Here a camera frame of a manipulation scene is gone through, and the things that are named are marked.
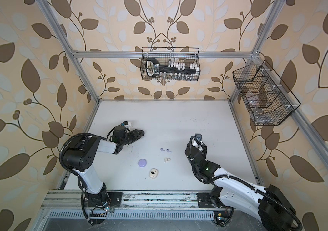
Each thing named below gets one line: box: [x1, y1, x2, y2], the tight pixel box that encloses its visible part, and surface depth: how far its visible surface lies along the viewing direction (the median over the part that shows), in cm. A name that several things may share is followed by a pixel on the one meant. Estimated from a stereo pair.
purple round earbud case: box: [138, 158, 147, 168], surface depth 89 cm
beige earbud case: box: [149, 167, 159, 179], surface depth 84 cm
